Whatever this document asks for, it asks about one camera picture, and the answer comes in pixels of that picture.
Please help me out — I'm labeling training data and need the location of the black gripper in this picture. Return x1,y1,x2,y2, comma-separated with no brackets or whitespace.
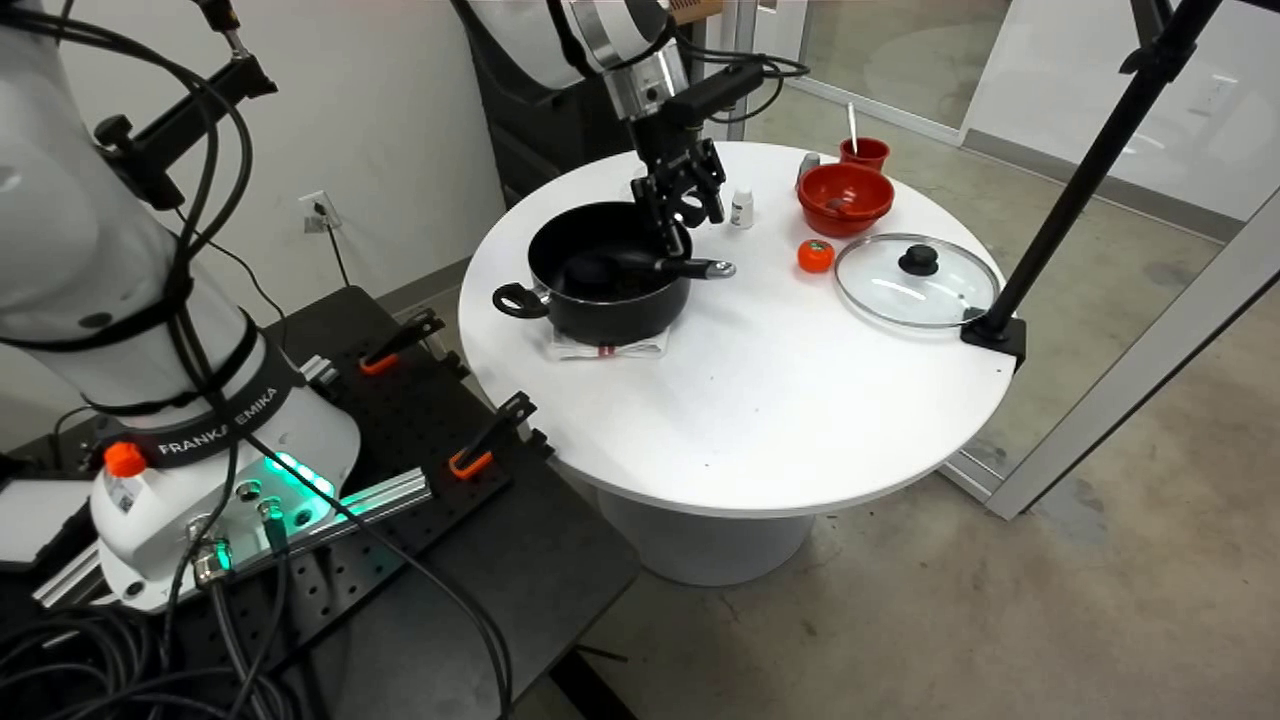
631,105,723,259

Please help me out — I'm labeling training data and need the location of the black dishing spoon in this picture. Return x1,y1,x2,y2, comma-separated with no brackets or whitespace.
560,248,733,300

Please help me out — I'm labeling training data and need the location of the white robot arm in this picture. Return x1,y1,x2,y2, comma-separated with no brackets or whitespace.
451,0,723,259

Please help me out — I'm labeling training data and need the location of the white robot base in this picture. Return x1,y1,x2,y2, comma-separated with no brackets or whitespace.
0,0,360,614

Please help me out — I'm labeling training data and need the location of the black cooking pot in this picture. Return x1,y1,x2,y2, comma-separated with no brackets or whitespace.
492,201,690,350

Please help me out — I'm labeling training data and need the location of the metal spoon in cup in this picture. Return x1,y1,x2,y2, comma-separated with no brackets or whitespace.
846,105,860,153

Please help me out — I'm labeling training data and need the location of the glass pot lid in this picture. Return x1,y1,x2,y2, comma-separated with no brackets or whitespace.
836,234,999,329

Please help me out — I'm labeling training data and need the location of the red bowl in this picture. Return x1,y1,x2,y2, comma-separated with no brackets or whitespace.
796,165,896,241

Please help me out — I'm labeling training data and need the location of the orange tomato toy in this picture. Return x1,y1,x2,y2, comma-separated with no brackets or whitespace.
796,241,836,276

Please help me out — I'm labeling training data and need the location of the red cup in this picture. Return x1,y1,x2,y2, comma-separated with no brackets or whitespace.
840,135,887,172

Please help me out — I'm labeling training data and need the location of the white round table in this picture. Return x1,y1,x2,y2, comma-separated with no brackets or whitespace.
462,141,1015,590

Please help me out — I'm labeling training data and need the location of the black orange clamp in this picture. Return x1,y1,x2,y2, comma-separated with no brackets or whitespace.
358,310,445,376
448,393,536,484

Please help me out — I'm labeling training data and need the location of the black mounting table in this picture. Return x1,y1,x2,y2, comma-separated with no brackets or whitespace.
0,350,637,720

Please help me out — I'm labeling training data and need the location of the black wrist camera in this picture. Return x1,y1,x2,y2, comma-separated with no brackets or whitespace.
662,57,805,130

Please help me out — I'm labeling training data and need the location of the wall power outlet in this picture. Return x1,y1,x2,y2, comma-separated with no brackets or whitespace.
302,191,338,234

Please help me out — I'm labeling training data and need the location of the black camera stand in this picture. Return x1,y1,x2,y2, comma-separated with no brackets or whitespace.
960,0,1224,359

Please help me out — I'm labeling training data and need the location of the black cable bundle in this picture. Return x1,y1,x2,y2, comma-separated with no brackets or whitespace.
0,435,516,720

